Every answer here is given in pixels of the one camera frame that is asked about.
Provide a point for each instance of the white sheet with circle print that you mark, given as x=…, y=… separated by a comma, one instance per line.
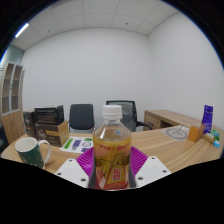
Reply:
x=176, y=133

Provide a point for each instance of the black mesh office chair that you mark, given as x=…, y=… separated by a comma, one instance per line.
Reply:
x=128, y=111

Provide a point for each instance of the purple box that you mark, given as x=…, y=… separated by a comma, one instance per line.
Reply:
x=207, y=118

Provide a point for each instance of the small light blue box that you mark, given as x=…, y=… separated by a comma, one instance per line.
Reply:
x=216, y=144

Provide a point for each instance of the orange-label tea bottle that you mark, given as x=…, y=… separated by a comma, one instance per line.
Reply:
x=112, y=150

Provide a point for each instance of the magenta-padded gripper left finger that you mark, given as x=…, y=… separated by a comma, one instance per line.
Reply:
x=71, y=171

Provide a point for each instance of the green and white mug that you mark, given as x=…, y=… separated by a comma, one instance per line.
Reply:
x=30, y=151

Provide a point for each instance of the tall dark brown carton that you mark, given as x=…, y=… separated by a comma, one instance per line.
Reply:
x=29, y=123

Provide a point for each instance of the dark fabric office chair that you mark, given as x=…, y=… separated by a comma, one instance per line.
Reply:
x=81, y=116

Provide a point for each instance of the printed paper sheet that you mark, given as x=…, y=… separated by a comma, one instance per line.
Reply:
x=77, y=145

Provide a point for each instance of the brown and black carton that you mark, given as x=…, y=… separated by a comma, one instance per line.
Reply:
x=51, y=134

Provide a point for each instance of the black box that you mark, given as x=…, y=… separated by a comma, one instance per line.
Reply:
x=49, y=115

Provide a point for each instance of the wooden side desk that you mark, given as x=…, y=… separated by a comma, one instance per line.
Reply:
x=166, y=116

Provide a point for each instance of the small ceiling light panel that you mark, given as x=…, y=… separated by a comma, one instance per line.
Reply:
x=21, y=30

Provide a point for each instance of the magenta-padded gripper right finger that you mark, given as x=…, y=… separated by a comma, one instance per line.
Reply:
x=152, y=170

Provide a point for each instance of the small tan box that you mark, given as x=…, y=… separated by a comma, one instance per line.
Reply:
x=208, y=138

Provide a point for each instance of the green box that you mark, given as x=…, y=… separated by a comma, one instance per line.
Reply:
x=215, y=134

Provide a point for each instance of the wooden glass-door cabinet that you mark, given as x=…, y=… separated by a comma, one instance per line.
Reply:
x=11, y=123

